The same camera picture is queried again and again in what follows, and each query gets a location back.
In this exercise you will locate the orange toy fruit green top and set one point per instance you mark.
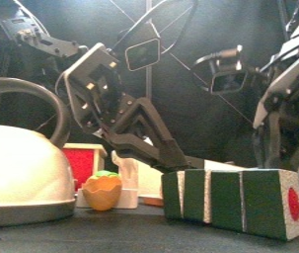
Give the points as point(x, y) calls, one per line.
point(101, 194)

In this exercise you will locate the green toy sushi roll slice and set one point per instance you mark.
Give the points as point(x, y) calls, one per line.
point(195, 197)
point(171, 196)
point(266, 204)
point(226, 201)

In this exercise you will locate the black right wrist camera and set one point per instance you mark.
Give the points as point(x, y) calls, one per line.
point(228, 80)

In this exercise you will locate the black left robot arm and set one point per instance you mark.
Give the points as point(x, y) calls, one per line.
point(32, 36)

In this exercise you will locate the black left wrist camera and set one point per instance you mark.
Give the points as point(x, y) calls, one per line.
point(143, 52)

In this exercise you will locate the grey vertical frame pole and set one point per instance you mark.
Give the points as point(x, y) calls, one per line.
point(148, 85)

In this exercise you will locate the white toy knife block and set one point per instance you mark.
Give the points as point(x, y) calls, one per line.
point(144, 179)

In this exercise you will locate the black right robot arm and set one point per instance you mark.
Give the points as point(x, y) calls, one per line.
point(298, 29)

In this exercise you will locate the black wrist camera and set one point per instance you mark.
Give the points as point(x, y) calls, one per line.
point(228, 80)
point(143, 52)

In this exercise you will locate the white blade toy knife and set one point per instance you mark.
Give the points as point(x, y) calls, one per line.
point(220, 165)

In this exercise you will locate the wooden toy box red front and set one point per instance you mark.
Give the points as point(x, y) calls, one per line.
point(83, 161)

